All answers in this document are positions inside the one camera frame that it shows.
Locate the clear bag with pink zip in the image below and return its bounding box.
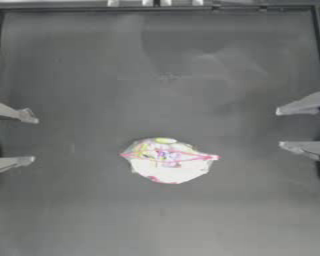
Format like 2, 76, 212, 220
118, 136, 221, 185

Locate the black table frame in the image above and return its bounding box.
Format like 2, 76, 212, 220
0, 0, 320, 189

